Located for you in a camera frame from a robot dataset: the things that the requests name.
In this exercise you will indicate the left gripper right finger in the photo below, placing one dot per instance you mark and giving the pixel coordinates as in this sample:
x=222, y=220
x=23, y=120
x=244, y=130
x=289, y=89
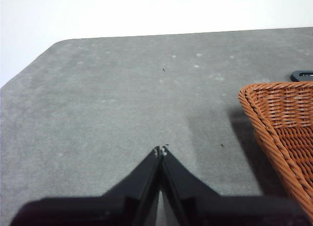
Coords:
x=232, y=211

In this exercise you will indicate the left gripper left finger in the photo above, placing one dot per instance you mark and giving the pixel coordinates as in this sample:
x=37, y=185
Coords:
x=97, y=211

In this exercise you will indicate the brown wicker basket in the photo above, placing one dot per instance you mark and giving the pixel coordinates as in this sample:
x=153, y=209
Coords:
x=288, y=123

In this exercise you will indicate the dark rectangular tray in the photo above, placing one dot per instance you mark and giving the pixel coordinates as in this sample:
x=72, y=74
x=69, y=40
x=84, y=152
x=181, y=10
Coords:
x=302, y=75

